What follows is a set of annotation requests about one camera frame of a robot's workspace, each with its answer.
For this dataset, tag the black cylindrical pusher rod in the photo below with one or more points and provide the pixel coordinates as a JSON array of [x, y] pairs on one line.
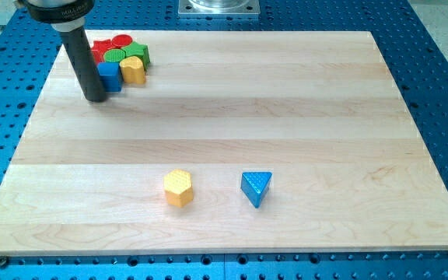
[[81, 57]]

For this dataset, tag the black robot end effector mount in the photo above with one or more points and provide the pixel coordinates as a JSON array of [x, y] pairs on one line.
[[63, 15]]

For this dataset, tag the blue triangle block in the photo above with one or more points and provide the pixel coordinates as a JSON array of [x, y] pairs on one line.
[[255, 186]]

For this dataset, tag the yellow hexagon block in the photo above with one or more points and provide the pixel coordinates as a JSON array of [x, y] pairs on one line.
[[178, 188]]

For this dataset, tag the red star block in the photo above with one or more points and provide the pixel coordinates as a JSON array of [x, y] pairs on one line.
[[99, 48]]

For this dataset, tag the green circle block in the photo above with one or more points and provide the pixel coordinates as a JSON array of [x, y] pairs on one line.
[[114, 55]]

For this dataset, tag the blue cube block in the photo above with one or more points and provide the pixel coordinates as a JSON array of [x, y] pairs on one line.
[[110, 76]]

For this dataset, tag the red circle block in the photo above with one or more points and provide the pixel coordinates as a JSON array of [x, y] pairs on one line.
[[121, 40]]

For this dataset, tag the yellow heart block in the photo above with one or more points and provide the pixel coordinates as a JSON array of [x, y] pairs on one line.
[[132, 70]]

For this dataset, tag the green pentagon block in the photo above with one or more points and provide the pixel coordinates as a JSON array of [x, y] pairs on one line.
[[140, 51]]

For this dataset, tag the wooden board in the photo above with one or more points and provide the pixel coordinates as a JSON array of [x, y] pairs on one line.
[[319, 110]]

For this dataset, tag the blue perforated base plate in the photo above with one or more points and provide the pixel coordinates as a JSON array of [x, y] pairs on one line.
[[403, 34]]

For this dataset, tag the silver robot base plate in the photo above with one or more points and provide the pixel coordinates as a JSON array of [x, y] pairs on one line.
[[218, 7]]

